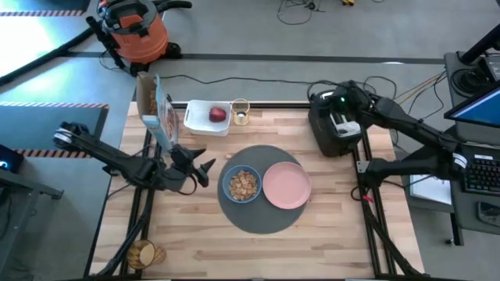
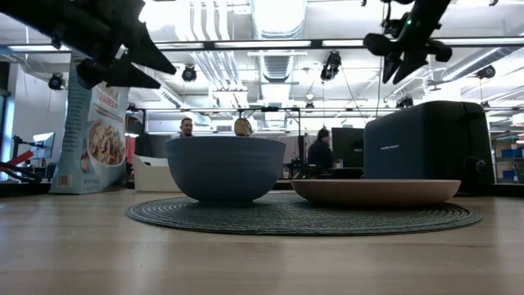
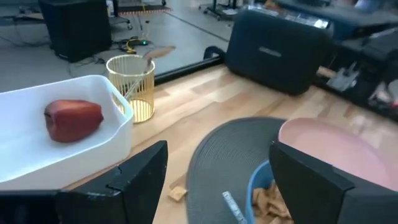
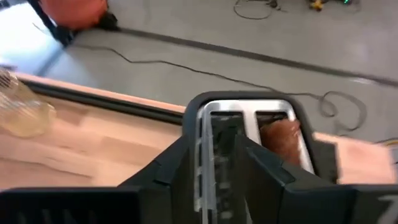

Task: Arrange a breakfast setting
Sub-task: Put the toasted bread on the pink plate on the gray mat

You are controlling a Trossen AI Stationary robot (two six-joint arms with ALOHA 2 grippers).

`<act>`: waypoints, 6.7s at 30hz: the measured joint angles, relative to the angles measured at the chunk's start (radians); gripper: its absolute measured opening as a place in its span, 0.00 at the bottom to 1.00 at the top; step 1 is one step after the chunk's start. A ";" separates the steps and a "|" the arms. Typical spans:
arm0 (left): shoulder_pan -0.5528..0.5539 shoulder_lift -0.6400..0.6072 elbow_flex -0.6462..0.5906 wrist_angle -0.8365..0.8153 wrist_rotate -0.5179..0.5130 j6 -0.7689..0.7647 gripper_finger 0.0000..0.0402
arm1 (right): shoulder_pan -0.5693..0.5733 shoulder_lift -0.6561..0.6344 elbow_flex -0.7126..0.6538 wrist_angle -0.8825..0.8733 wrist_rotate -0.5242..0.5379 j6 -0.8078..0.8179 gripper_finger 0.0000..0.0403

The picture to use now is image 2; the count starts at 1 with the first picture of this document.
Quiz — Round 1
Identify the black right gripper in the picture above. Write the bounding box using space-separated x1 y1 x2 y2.
362 32 454 86

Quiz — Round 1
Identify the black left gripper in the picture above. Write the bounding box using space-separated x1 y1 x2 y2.
52 0 178 90

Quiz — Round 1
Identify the blue cinnamon cereal box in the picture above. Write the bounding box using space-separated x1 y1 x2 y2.
48 52 132 196

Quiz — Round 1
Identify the white plastic bin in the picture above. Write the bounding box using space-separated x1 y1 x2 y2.
133 154 183 193

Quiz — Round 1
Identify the blue bowl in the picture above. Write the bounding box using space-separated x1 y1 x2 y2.
164 135 287 205

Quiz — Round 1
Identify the person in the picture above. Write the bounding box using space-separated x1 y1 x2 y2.
178 117 196 138
307 127 337 178

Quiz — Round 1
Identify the black two-slot toaster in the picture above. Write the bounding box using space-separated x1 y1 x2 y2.
363 100 495 193

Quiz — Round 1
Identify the black overhead light bar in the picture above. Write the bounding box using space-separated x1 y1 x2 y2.
0 38 524 52

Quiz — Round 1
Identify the black background monitor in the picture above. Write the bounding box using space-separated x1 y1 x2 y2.
331 127 365 169

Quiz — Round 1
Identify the small lit background monitor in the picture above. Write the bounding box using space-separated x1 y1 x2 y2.
31 131 56 161

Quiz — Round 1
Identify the pink plate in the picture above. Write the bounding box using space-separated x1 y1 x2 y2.
290 179 463 207

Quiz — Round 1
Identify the shelf with blue bins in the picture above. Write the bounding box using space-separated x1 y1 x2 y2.
490 134 524 184

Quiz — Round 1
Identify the grey round woven placemat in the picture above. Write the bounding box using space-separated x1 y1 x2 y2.
125 192 483 237

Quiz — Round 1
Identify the silver ventilation duct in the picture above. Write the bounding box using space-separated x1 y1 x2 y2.
249 0 308 83

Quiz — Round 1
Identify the red frame part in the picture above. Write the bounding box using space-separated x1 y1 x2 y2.
0 149 36 173

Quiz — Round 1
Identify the black aluminium table frame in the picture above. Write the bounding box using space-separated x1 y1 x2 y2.
0 179 524 197

